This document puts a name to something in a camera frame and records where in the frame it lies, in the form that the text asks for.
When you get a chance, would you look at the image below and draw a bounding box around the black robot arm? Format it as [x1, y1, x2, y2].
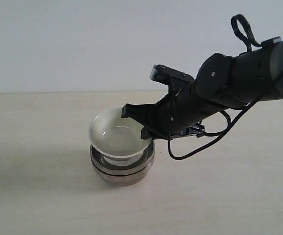
[121, 39, 283, 140]

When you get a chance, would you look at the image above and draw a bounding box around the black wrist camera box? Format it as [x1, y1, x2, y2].
[150, 64, 194, 93]

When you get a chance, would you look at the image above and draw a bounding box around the white ceramic bowl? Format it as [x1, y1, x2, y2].
[88, 106, 152, 166]

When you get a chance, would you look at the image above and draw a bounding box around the plain stainless steel bowl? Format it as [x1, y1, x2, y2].
[92, 162, 153, 187]

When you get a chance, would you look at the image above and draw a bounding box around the ribbed stainless steel bowl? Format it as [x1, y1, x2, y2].
[90, 141, 155, 175]

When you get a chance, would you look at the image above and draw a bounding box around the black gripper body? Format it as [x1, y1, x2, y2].
[153, 82, 223, 139]

